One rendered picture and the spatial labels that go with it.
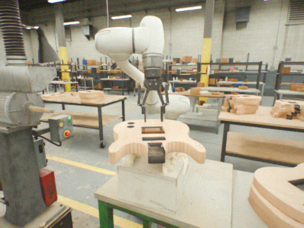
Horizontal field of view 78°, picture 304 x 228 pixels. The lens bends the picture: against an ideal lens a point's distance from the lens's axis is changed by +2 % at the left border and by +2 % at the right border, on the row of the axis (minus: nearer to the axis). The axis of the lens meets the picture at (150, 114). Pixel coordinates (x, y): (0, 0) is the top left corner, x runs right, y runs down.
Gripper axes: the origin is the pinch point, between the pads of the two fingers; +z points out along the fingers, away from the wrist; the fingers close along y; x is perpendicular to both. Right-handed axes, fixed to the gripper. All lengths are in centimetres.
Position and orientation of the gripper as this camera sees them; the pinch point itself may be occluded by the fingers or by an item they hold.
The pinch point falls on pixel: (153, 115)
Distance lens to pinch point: 83.5
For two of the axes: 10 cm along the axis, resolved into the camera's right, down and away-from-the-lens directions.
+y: -10.0, 0.3, -0.5
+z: 0.2, 9.9, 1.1
